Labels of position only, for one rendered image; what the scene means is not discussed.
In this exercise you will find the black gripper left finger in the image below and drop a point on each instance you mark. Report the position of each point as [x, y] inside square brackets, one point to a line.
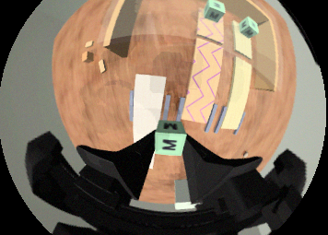
[128, 166]

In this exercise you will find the white strip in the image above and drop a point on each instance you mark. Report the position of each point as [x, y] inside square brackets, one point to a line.
[148, 101]

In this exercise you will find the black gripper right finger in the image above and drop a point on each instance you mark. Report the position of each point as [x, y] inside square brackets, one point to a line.
[205, 171]

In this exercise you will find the light green labelled cube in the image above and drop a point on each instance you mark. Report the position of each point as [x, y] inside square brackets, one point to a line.
[170, 137]

